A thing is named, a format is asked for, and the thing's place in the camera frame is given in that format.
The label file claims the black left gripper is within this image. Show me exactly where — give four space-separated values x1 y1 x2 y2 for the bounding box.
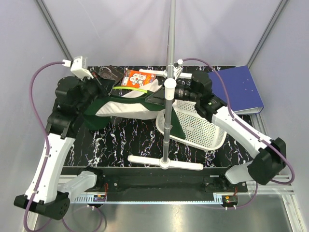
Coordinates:
76 69 115 113

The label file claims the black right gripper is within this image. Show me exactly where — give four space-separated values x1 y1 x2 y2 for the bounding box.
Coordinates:
146 77 200 106

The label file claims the lime green clothes hanger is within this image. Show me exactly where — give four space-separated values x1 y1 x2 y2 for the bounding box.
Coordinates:
112 86 148 93

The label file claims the green and white t shirt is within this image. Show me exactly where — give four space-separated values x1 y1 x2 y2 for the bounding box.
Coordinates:
82 79 188 139

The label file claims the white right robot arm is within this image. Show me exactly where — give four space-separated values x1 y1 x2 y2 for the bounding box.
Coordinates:
146 71 287 192

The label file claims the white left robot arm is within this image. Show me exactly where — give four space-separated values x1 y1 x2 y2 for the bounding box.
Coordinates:
14 72 117 220

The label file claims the grey clothes rack stand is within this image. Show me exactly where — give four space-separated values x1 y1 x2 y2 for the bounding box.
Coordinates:
127 0 203 171

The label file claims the orange book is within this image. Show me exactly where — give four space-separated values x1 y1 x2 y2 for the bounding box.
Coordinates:
121 70 156 88

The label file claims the white perforated plastic basket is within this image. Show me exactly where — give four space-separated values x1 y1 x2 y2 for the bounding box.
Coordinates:
170 100 226 151

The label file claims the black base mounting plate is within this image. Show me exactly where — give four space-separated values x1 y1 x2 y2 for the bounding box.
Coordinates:
72 166 248 194

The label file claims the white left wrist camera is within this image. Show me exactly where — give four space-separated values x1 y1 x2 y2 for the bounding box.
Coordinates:
70 56 94 80

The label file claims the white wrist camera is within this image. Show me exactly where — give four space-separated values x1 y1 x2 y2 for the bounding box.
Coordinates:
173 59 183 80
70 56 94 80

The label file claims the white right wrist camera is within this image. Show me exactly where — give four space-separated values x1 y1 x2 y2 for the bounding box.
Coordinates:
173 59 183 80

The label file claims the blue ring binder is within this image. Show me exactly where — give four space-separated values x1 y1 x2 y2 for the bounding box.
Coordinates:
208 66 264 115

